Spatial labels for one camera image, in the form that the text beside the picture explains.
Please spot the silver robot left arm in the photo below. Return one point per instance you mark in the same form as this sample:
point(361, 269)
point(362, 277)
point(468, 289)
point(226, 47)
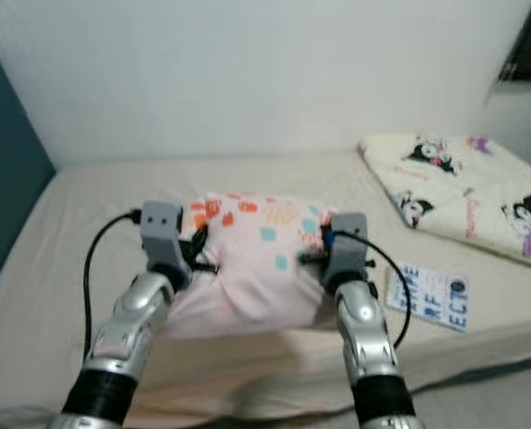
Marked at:
point(127, 331)

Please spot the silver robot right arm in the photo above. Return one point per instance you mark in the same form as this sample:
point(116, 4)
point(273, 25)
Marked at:
point(368, 340)

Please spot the cream cartoon print blanket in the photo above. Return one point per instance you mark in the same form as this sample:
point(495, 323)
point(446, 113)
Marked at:
point(471, 192)

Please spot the light grey right wrist camera mount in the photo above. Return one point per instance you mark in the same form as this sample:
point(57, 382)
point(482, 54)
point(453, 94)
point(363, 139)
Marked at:
point(350, 250)

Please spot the white book with blue letters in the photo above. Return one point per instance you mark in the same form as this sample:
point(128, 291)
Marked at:
point(435, 295)

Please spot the dark window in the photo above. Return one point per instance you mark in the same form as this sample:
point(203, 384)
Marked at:
point(529, 40)

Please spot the mattress with cream sheet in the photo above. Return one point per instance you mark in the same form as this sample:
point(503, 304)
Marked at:
point(60, 259)

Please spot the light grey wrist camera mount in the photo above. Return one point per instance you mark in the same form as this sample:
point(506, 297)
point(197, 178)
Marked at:
point(161, 234)
point(350, 250)

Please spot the light grey left wrist camera mount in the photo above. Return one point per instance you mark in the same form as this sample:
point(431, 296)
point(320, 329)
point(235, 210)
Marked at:
point(161, 234)

